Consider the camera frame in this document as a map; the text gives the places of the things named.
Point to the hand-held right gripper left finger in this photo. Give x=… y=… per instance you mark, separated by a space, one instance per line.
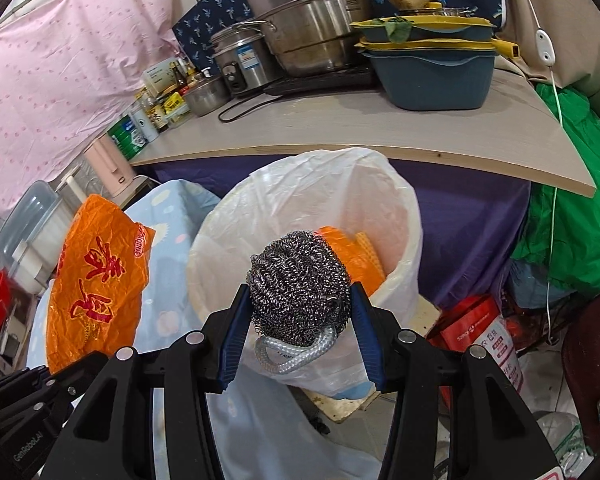
x=232 y=340

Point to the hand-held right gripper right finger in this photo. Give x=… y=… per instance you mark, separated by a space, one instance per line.
x=367 y=340

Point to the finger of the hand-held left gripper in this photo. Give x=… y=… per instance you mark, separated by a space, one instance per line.
x=55 y=377
x=5 y=387

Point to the light blue waste bin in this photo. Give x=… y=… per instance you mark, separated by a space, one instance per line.
x=355 y=391

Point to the steel wool scrubber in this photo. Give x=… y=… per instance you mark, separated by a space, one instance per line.
x=300 y=290

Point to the orange waffle cloth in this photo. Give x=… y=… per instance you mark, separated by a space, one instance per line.
x=350 y=255

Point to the orange plastic bag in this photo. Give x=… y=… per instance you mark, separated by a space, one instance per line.
x=95 y=280

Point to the white plastic bin liner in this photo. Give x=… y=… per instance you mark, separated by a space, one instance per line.
x=320 y=190

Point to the blue patterned tablecloth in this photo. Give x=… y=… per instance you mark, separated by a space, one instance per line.
x=265 y=440

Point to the red shopping bag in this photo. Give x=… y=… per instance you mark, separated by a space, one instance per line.
x=480 y=340

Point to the white dish rack with lid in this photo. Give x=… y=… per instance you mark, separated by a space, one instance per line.
x=30 y=230

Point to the purple cloth skirt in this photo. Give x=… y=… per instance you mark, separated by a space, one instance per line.
x=460 y=220

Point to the blue cloth bundle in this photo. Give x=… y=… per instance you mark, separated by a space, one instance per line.
x=530 y=280

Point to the pink electric kettle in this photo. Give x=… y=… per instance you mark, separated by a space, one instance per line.
x=107 y=170

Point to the clear plastic bottle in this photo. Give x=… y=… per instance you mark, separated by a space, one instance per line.
x=565 y=435

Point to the dark red seat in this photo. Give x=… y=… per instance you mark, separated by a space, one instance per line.
x=590 y=360

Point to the green and white carton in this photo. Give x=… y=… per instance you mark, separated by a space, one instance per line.
x=127 y=137

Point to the row of condiment bottles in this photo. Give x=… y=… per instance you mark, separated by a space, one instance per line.
x=172 y=105

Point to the small lidded steel pot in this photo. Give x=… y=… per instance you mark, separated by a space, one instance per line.
x=207 y=92

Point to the green plastic bag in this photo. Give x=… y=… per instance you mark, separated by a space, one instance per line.
x=575 y=200

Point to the black induction cooker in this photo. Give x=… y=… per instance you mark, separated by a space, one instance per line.
x=330 y=80

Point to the teal plastic basin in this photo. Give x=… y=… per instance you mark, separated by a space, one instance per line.
x=430 y=80

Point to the white cardboard box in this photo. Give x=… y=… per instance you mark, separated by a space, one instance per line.
x=160 y=75

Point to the steel rice cooker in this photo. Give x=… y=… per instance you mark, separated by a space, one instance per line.
x=240 y=60

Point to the pink dotted sheet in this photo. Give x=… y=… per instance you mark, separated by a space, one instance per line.
x=55 y=85

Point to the green vegetable leaf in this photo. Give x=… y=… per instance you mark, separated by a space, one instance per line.
x=397 y=30

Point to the navy floral cloth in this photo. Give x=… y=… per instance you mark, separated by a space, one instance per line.
x=205 y=20

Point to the yellow-rimmed teal basin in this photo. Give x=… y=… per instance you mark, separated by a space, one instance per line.
x=445 y=27

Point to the steel steamer pot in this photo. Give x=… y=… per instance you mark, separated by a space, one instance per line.
x=305 y=15

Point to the beige cloth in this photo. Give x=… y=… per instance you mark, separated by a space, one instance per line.
x=570 y=20

